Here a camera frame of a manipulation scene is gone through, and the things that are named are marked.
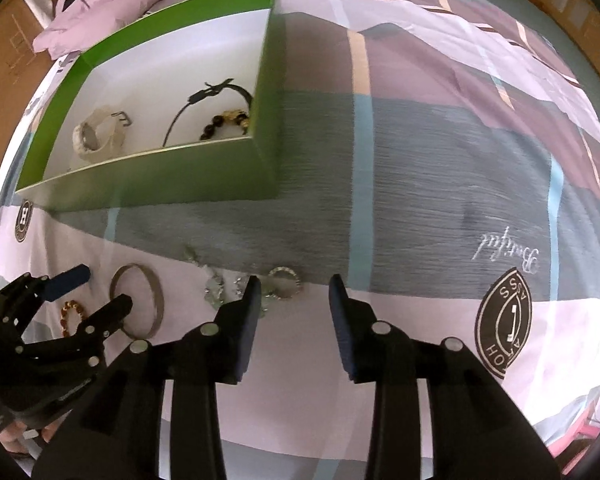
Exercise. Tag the pink plastic stool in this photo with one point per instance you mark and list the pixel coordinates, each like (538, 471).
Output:
(575, 435)

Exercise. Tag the green cardboard box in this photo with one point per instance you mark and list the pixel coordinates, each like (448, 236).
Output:
(180, 180)

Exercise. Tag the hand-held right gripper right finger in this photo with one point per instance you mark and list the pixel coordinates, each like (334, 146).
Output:
(341, 320)

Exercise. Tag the white wrist watch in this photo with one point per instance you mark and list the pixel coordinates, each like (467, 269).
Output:
(92, 135)

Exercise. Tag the person's left hand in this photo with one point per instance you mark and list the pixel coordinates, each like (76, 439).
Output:
(17, 440)

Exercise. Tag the wooden headboard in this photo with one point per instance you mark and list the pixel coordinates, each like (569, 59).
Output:
(15, 35)

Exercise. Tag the pink quilt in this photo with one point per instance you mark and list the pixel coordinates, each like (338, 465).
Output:
(110, 5)

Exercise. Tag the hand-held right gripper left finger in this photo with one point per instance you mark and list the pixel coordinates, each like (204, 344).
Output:
(250, 320)

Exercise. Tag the grey-green mattress cover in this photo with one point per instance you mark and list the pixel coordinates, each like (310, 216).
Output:
(575, 60)

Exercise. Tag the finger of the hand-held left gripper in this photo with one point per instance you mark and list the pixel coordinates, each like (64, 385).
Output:
(100, 322)
(70, 280)

